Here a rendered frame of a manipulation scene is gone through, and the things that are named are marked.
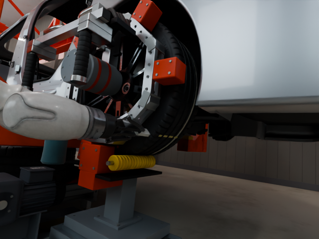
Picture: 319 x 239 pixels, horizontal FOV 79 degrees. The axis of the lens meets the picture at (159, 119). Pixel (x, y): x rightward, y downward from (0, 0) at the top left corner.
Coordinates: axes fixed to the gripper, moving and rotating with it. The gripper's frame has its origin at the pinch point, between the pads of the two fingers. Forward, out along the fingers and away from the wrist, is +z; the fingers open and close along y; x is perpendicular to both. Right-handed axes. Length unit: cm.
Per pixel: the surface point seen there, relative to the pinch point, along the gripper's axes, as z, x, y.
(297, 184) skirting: 405, -81, 3
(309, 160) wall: 408, -61, 48
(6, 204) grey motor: -23, 8, -53
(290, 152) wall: 406, -32, 35
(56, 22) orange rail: 233, 693, -175
